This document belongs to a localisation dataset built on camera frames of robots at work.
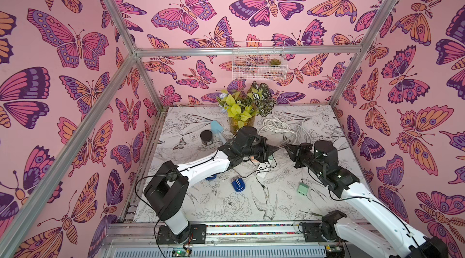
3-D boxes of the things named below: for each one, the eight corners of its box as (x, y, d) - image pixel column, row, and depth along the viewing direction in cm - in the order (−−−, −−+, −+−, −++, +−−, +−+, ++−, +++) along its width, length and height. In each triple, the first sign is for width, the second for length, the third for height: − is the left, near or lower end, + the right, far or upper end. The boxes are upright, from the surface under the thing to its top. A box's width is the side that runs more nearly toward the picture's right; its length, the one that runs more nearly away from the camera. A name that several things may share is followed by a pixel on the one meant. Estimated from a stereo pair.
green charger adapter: (296, 191, 87) (297, 190, 85) (299, 183, 89) (300, 181, 88) (305, 196, 85) (306, 194, 84) (307, 187, 88) (309, 186, 86)
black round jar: (200, 145, 104) (199, 140, 99) (202, 135, 108) (200, 129, 104) (212, 145, 104) (211, 140, 99) (213, 135, 108) (212, 129, 104)
